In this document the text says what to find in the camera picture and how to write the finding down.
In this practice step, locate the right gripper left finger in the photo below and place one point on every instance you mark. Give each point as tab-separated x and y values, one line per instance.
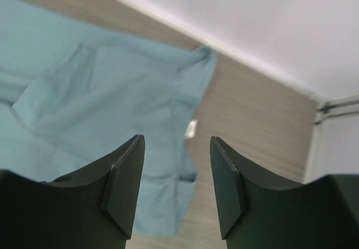
92	207

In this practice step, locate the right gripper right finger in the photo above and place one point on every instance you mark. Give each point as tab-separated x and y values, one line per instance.
260	209

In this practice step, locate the blue-grey t shirt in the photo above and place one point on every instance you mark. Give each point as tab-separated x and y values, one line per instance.
72	92

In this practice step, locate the right aluminium frame post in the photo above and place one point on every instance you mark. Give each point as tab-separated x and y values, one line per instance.
334	143

